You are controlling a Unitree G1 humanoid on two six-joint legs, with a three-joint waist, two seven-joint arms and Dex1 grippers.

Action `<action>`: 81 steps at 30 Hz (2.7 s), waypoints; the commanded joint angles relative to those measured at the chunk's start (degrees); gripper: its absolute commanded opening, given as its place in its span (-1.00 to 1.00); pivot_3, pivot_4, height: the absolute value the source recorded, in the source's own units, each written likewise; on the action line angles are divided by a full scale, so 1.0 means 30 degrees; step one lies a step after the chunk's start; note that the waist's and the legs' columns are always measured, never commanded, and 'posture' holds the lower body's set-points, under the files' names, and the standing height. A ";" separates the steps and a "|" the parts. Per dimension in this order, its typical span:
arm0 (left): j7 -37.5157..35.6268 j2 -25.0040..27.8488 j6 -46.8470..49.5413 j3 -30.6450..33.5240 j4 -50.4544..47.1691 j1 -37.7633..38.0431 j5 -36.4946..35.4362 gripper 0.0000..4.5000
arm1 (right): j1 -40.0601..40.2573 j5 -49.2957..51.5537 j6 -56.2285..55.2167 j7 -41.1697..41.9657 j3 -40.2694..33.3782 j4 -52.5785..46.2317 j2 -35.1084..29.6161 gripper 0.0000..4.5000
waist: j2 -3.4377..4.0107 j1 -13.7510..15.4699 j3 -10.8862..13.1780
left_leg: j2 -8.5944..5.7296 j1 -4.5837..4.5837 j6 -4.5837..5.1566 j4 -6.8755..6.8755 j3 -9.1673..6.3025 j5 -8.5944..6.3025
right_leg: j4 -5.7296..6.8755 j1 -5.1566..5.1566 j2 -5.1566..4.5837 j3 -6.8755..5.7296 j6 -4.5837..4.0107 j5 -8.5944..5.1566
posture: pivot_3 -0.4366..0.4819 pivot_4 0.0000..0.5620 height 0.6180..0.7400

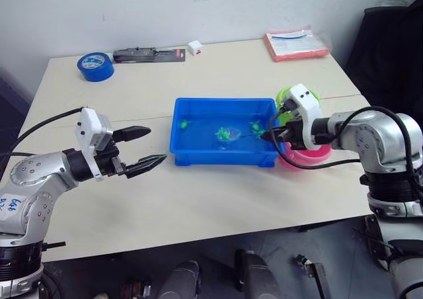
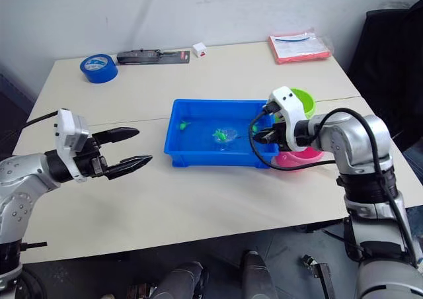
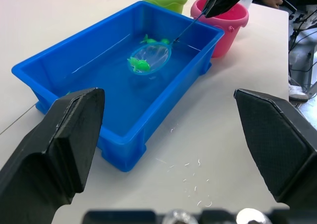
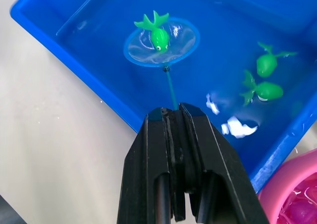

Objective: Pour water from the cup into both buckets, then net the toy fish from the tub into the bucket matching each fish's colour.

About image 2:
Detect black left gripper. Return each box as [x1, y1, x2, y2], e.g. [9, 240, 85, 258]
[73, 126, 153, 181]

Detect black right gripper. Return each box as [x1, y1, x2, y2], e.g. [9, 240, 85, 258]
[253, 120, 289, 148]

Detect small clear fishing net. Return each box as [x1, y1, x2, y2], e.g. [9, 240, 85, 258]
[211, 126, 260, 148]

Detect pink plastic bucket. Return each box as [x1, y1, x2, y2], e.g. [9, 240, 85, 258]
[271, 146, 325, 174]

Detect green plastic bucket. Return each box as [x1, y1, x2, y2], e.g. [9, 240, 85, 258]
[274, 87, 317, 121]

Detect blue plastic tub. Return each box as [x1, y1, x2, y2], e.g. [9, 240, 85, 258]
[163, 99, 282, 169]

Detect blue tape roll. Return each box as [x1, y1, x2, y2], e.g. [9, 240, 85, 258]
[79, 54, 119, 85]

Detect red folder in plastic bag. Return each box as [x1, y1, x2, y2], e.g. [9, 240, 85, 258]
[267, 30, 334, 65]

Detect black packaged tool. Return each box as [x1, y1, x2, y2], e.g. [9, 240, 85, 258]
[116, 48, 192, 66]

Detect small white box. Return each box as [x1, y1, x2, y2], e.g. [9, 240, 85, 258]
[192, 42, 208, 58]

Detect dark rounded shape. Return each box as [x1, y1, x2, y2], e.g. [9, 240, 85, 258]
[150, 261, 210, 299]
[239, 249, 279, 299]

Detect black chair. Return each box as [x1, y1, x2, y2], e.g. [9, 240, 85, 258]
[346, 0, 423, 153]

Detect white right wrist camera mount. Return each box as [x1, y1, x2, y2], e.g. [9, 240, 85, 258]
[267, 86, 311, 153]

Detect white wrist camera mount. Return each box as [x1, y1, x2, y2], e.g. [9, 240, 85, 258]
[267, 86, 311, 153]
[52, 108, 91, 183]

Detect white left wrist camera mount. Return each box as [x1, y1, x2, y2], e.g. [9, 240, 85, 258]
[52, 108, 91, 183]

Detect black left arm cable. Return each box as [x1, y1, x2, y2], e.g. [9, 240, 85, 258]
[24, 110, 61, 126]

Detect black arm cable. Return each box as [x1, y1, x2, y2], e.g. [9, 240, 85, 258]
[249, 102, 421, 267]
[24, 110, 61, 126]

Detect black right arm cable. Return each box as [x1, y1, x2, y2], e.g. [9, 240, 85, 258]
[249, 102, 421, 267]

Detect black metal bracket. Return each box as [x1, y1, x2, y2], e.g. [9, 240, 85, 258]
[301, 254, 334, 299]

